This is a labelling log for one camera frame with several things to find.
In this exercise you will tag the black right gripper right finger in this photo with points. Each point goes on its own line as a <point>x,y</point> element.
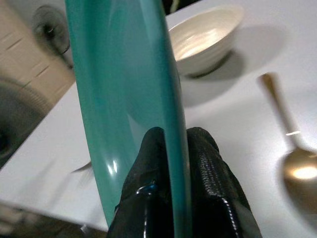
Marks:
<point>215,188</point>

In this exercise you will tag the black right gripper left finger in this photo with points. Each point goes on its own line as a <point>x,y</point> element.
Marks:
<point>146,173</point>

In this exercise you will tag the teal green plate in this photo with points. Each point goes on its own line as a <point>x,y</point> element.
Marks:
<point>123,99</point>

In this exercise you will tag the silver metal fork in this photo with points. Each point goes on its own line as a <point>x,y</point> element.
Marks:
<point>83,169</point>

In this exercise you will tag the gold metal spoon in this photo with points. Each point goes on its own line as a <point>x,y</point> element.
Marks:
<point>294,153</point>

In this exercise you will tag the cream white ribbed bowl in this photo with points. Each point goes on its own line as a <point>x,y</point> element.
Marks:
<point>203,42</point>

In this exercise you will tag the black standing fan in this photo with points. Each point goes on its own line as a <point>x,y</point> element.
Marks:
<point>50,29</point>

